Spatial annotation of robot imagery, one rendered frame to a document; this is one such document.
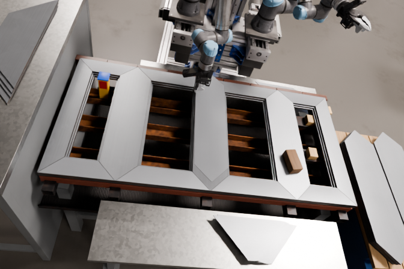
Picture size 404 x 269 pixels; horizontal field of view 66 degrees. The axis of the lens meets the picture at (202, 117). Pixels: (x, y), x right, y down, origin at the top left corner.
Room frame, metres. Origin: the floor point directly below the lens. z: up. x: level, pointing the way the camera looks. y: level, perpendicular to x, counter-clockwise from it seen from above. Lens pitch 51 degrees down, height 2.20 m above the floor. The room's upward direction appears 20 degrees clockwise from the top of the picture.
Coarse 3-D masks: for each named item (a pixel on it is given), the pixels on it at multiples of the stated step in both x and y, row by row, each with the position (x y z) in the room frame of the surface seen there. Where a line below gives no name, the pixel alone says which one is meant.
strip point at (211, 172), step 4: (196, 164) 0.79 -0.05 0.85; (200, 168) 0.78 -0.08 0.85; (204, 168) 0.79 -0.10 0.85; (208, 168) 0.79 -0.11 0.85; (212, 168) 0.80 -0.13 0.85; (216, 168) 0.81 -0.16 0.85; (220, 168) 0.82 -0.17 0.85; (224, 168) 0.83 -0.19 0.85; (204, 172) 0.76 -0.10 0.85; (208, 172) 0.77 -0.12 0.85; (212, 172) 0.78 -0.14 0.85; (216, 172) 0.79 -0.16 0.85; (220, 172) 0.79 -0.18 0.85; (208, 176) 0.75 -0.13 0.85; (212, 176) 0.76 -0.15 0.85; (216, 176) 0.77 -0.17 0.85; (212, 180) 0.74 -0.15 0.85
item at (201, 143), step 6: (198, 138) 0.95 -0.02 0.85; (204, 138) 0.96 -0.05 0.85; (198, 144) 0.91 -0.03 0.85; (204, 144) 0.92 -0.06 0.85; (210, 144) 0.94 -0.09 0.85; (216, 144) 0.95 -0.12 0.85; (222, 144) 0.96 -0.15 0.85; (204, 150) 0.89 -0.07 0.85; (210, 150) 0.90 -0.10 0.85; (216, 150) 0.91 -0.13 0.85; (222, 150) 0.93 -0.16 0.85
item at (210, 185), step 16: (192, 96) 1.23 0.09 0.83; (240, 96) 1.36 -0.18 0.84; (80, 112) 0.86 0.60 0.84; (192, 112) 1.12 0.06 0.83; (144, 128) 0.90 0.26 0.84; (192, 128) 1.00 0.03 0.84; (320, 128) 1.32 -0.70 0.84; (192, 144) 0.91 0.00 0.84; (320, 144) 1.22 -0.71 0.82; (192, 160) 0.81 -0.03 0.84; (272, 160) 0.98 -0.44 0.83; (48, 176) 0.50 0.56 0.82; (64, 176) 0.52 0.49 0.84; (224, 176) 0.78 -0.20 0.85; (272, 176) 0.89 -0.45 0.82; (208, 192) 0.68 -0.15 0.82; (224, 192) 0.70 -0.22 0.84
